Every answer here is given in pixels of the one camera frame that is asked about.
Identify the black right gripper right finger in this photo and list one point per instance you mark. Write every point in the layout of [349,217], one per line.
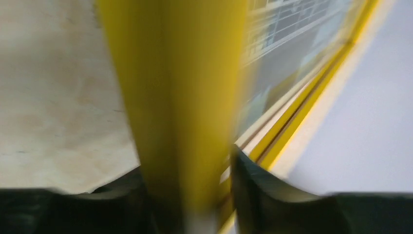
[265,204]

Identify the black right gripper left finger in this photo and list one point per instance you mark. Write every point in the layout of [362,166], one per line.
[119,207]

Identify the yellow wooden picture frame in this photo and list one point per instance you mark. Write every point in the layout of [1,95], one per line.
[177,63]

